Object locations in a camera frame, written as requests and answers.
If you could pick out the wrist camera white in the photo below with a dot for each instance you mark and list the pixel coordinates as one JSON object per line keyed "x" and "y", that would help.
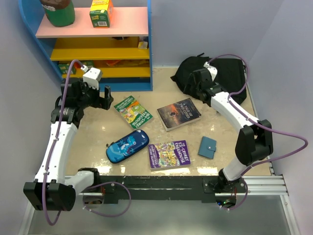
{"x": 213, "y": 70}
{"x": 91, "y": 76}

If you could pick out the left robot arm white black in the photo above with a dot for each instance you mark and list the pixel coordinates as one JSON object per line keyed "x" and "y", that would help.
{"x": 51, "y": 190}

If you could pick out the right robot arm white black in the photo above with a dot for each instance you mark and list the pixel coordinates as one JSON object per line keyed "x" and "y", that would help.
{"x": 253, "y": 143}

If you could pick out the purple 52-Storey Treehouse book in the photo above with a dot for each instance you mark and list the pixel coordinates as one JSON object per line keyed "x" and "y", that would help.
{"x": 168, "y": 155}

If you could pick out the small yellow white box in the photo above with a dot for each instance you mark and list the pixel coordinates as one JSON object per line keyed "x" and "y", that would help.
{"x": 143, "y": 45}

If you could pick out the green small box left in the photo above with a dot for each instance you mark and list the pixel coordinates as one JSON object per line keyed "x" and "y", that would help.
{"x": 64, "y": 67}

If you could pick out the green Treehouse book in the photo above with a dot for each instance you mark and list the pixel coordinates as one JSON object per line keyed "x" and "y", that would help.
{"x": 133, "y": 112}

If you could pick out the black student backpack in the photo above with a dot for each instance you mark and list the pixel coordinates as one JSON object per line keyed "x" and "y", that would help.
{"x": 230, "y": 74}

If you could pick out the blue dinosaur pencil case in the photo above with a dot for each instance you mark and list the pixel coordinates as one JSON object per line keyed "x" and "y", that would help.
{"x": 127, "y": 146}

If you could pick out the orange snack packet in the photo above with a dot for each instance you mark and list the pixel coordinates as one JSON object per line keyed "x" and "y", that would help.
{"x": 112, "y": 63}

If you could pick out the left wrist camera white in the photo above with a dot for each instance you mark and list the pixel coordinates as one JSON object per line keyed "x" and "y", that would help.
{"x": 91, "y": 76}

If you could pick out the green brown bag on shelf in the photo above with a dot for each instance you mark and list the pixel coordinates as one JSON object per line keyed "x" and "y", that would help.
{"x": 60, "y": 13}

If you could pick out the green small box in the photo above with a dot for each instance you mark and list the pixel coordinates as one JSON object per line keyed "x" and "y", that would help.
{"x": 88, "y": 63}
{"x": 64, "y": 67}

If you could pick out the blue shelf unit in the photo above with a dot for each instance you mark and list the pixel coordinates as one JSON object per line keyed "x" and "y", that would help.
{"x": 83, "y": 42}

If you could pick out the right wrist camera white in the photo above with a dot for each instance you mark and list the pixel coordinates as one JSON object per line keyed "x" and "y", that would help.
{"x": 213, "y": 70}

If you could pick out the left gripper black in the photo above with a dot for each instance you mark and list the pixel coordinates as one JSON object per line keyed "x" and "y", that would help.
{"x": 100, "y": 102}

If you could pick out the teal card wallet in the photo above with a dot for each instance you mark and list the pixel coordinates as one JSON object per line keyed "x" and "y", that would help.
{"x": 207, "y": 147}

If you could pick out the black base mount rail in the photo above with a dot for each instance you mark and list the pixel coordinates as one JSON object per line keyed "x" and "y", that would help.
{"x": 192, "y": 188}

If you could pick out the yellow green box on shelf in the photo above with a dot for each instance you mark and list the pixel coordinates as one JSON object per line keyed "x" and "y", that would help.
{"x": 101, "y": 12}

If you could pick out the A Tale of Two Cities book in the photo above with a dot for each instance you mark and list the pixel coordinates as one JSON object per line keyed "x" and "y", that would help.
{"x": 178, "y": 114}

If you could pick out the green small box right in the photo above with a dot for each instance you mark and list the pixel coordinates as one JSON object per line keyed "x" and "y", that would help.
{"x": 88, "y": 63}

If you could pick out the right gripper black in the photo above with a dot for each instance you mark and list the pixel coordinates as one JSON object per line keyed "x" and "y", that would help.
{"x": 191, "y": 82}

